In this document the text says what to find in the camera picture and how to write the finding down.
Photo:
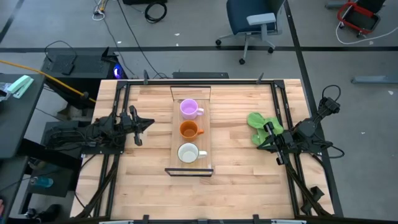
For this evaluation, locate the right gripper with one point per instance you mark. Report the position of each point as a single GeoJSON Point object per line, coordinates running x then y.
{"type": "Point", "coordinates": [284, 140]}

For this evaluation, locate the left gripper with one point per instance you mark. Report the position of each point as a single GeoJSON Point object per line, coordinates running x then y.
{"type": "Point", "coordinates": [129, 123]}

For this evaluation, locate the orange mug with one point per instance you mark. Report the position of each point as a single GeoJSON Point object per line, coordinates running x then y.
{"type": "Point", "coordinates": [188, 131]}

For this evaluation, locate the pink mug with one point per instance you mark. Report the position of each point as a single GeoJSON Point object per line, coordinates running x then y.
{"type": "Point", "coordinates": [188, 109]}

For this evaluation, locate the white mug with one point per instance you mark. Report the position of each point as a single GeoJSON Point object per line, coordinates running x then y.
{"type": "Point", "coordinates": [188, 153]}

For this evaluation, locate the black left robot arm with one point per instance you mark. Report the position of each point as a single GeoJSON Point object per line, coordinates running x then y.
{"type": "Point", "coordinates": [93, 133]}

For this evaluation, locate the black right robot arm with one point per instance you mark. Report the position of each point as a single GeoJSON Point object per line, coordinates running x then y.
{"type": "Point", "coordinates": [306, 129]}

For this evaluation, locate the green cloth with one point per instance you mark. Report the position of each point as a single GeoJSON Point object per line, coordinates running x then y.
{"type": "Point", "coordinates": [256, 119]}

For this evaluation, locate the black computer tower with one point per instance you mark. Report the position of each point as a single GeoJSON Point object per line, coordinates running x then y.
{"type": "Point", "coordinates": [90, 63]}

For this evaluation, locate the small black box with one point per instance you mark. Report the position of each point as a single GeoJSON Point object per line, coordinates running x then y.
{"type": "Point", "coordinates": [69, 67]}

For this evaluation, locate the black low cart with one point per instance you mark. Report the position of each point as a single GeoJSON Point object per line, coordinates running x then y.
{"type": "Point", "coordinates": [62, 186]}

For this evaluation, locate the blue water bottle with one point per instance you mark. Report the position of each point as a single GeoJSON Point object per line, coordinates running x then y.
{"type": "Point", "coordinates": [43, 182]}

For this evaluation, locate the black desk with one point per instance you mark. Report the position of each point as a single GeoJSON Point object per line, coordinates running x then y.
{"type": "Point", "coordinates": [18, 124]}

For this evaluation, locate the person's black shoe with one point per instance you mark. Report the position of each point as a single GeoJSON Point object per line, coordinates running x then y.
{"type": "Point", "coordinates": [49, 213]}

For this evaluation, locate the mint green stapler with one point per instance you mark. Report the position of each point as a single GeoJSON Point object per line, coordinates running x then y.
{"type": "Point", "coordinates": [20, 86]}

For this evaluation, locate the blue office chair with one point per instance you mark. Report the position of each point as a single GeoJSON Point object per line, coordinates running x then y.
{"type": "Point", "coordinates": [241, 15]}

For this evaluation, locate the clear plastic package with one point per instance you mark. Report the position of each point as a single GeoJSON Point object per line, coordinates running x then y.
{"type": "Point", "coordinates": [3, 93]}

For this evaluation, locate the red and black cart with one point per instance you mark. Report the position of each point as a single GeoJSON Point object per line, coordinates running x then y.
{"type": "Point", "coordinates": [360, 18]}

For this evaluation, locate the black table rail frame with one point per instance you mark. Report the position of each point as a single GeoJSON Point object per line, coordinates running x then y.
{"type": "Point", "coordinates": [236, 82]}

